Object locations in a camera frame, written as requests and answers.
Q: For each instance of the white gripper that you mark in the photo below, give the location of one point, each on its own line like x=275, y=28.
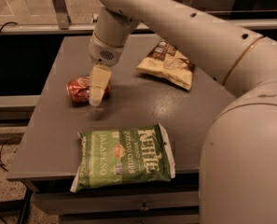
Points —
x=103, y=52

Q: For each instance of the red coca cola can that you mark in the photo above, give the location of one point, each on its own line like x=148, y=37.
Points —
x=78, y=90

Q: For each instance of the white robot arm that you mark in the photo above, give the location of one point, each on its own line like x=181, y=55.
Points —
x=238, y=159

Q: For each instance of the brown sea salt chip bag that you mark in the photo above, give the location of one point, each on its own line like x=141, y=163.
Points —
x=165, y=61

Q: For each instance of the green jalapeno chip bag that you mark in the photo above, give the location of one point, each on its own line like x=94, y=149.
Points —
x=124, y=156

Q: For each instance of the grey cabinet with drawers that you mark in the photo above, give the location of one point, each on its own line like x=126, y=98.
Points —
x=50, y=151

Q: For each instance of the metal railing frame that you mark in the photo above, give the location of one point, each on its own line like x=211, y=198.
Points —
x=51, y=19

